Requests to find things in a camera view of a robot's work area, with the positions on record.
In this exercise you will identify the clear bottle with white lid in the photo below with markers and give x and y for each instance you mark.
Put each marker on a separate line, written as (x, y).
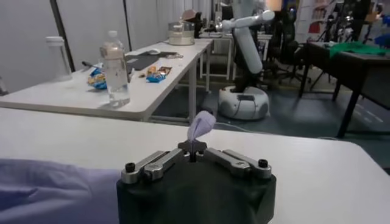
(115, 76)

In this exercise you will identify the purple t-shirt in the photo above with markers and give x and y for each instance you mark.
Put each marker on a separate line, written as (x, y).
(45, 194)

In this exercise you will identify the person in pink hoodie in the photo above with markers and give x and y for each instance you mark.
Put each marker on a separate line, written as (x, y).
(190, 15)

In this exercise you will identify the clear tumbler with white lid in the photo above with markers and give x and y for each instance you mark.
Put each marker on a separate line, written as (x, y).
(59, 61)

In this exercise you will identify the yellow snack packet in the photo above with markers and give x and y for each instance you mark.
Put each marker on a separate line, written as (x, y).
(151, 70)

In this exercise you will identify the black work table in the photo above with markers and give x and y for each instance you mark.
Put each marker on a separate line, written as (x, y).
(350, 67)

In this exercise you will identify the dark snack packet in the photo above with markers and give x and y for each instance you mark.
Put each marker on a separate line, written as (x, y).
(165, 70)

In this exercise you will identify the black office chair with armrests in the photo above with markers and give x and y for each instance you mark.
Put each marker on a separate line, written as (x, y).
(286, 45)

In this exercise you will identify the small key bunch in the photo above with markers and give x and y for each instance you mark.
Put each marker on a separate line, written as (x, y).
(174, 56)

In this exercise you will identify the white humanoid robot arm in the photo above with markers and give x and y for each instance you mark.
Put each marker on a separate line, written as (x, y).
(246, 20)

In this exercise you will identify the black mouse pad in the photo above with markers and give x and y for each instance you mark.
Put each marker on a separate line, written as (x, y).
(167, 54)

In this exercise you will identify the white computer mouse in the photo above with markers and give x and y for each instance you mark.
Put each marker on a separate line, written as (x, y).
(154, 51)

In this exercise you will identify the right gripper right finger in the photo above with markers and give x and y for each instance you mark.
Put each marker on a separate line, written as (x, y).
(237, 164)

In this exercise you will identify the blue snack packet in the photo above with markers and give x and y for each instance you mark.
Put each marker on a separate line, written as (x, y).
(97, 79)
(156, 78)

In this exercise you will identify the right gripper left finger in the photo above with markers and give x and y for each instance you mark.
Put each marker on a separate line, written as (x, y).
(152, 165)

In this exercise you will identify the long white side table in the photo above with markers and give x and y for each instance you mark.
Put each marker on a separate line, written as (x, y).
(152, 97)

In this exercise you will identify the white humanoid robot body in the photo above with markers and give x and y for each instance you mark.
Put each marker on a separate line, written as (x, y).
(246, 54)

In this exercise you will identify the green cloth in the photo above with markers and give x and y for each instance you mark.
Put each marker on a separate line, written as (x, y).
(356, 48)

